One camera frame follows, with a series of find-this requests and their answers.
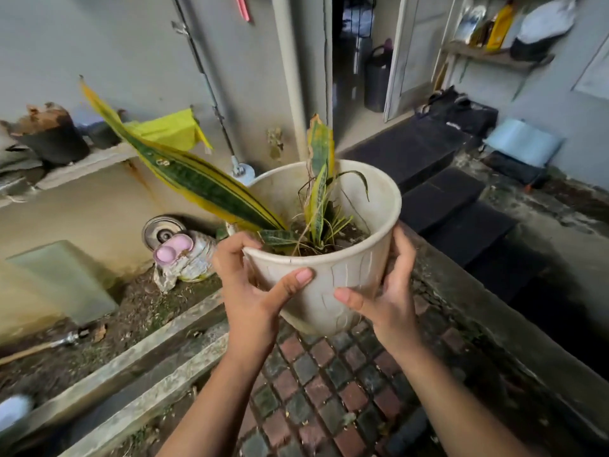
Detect black tray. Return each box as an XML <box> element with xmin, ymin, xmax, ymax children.
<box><xmin>480</xmin><ymin>150</ymin><xmax>548</xmax><ymax>186</ymax></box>

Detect person's left hand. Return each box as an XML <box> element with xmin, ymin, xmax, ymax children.
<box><xmin>211</xmin><ymin>231</ymin><xmax>316</xmax><ymax>363</ymax></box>

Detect wall shelf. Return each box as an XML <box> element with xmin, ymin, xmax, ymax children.
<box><xmin>442</xmin><ymin>40</ymin><xmax>555</xmax><ymax>72</ymax></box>

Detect yellow bottle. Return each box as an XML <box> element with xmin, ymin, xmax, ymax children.
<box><xmin>485</xmin><ymin>0</ymin><xmax>516</xmax><ymax>53</ymax></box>

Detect dark steps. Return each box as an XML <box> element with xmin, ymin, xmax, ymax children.
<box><xmin>340</xmin><ymin>116</ymin><xmax>548</xmax><ymax>305</ymax></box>

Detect round metal lid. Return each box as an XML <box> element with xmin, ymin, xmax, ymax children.
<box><xmin>141</xmin><ymin>215</ymin><xmax>187</xmax><ymax>253</ymax></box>

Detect blue round brush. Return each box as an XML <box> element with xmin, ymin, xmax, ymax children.
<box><xmin>230</xmin><ymin>156</ymin><xmax>256</xmax><ymax>187</ymax></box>

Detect pile of black shoes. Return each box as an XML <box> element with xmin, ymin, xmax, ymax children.
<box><xmin>416</xmin><ymin>85</ymin><xmax>499</xmax><ymax>138</ymax></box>

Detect yellow cloth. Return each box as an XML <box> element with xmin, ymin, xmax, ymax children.
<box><xmin>124</xmin><ymin>107</ymin><xmax>214</xmax><ymax>156</ymax></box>

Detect white drain pipe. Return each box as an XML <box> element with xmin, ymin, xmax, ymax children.
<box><xmin>271</xmin><ymin>0</ymin><xmax>310</xmax><ymax>162</ymax></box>

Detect white door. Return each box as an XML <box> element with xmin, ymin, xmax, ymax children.
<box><xmin>383</xmin><ymin>0</ymin><xmax>457</xmax><ymax>123</ymax></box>

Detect white crumpled sack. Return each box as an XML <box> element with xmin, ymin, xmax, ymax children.
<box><xmin>152</xmin><ymin>230</ymin><xmax>219</xmax><ymax>293</ymax></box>

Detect white bag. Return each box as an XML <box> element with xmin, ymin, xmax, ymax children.
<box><xmin>509</xmin><ymin>0</ymin><xmax>579</xmax><ymax>62</ymax></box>

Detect pink plastic container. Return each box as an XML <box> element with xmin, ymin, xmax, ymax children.
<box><xmin>153</xmin><ymin>232</ymin><xmax>195</xmax><ymax>268</ymax></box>

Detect white pot with snake plant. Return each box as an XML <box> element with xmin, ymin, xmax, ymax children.
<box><xmin>78</xmin><ymin>76</ymin><xmax>403</xmax><ymax>338</ymax></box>

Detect black bucket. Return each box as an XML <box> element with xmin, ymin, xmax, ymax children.
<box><xmin>363</xmin><ymin>38</ymin><xmax>395</xmax><ymax>114</ymax></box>

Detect person's right hand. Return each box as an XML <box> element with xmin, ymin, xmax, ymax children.
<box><xmin>332</xmin><ymin>223</ymin><xmax>422</xmax><ymax>360</ymax></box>

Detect stack of grey plates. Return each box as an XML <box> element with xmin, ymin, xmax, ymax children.
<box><xmin>0</xmin><ymin>394</ymin><xmax>33</xmax><ymax>434</ymax></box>

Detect glass pane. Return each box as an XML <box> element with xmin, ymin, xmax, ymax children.
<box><xmin>7</xmin><ymin>240</ymin><xmax>120</xmax><ymax>327</ymax></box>

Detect person's right forearm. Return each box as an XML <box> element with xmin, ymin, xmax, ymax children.
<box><xmin>395</xmin><ymin>342</ymin><xmax>539</xmax><ymax>457</ymax></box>

